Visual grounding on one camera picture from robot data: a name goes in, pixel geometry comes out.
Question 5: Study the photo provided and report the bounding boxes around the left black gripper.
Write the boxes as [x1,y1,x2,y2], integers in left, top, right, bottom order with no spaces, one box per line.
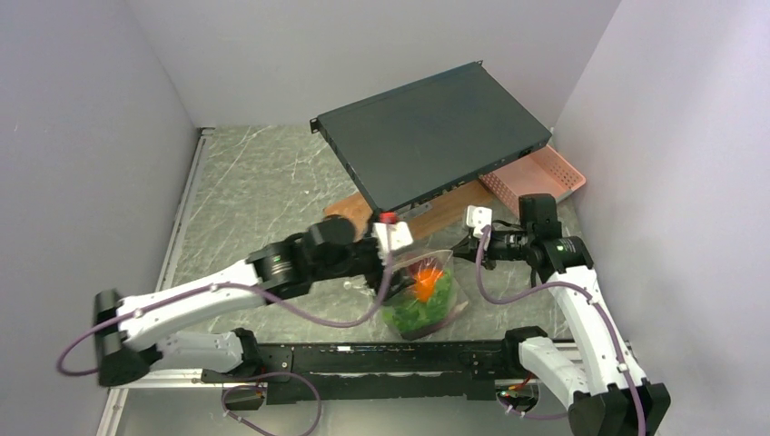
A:
[311,212,416,301]

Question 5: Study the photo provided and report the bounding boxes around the clear zip top bag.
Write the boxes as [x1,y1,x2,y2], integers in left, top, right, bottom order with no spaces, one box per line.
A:
[380,249,469,341]

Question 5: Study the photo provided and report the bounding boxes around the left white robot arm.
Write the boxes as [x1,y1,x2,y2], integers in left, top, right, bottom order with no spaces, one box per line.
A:
[94,213,414,387]

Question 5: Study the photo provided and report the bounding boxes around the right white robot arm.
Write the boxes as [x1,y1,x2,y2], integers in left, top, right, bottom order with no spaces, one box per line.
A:
[453,193,671,435]

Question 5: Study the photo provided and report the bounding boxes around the orange fake fruit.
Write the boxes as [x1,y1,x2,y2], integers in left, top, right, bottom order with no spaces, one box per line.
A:
[414,268,444,302]

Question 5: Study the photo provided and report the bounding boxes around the green fake lettuce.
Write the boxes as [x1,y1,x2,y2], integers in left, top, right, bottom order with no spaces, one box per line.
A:
[380,273,456,334]

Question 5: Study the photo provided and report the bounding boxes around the brown wooden board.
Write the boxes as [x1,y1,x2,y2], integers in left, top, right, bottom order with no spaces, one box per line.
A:
[323,181,494,241]

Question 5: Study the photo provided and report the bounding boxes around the pink perforated plastic tray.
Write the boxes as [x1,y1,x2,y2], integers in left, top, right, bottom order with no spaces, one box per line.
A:
[479,145,587,218]

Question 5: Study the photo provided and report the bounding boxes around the dark rack server chassis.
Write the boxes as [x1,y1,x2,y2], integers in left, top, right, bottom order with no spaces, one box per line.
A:
[309,61,552,212]

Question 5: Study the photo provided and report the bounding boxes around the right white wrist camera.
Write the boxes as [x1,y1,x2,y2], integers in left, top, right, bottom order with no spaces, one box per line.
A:
[464,205,492,239]

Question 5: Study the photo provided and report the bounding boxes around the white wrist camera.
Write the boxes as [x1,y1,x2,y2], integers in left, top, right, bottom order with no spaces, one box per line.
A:
[464,205,492,239]
[371,212,414,257]

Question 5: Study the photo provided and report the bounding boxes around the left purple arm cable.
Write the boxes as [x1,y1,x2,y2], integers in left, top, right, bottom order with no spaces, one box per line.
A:
[56,237,396,379]

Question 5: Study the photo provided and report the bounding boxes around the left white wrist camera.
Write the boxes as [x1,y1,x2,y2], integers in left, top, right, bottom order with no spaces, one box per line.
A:
[371,212,414,257]

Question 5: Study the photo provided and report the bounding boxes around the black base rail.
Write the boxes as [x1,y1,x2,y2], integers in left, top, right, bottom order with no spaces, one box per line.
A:
[201,340,582,405]

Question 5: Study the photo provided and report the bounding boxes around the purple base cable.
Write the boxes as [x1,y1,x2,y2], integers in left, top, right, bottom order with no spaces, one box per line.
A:
[221,371,323,436]

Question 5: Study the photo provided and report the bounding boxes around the aluminium frame rail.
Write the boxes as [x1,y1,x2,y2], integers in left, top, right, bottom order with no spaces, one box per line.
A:
[95,369,203,436]

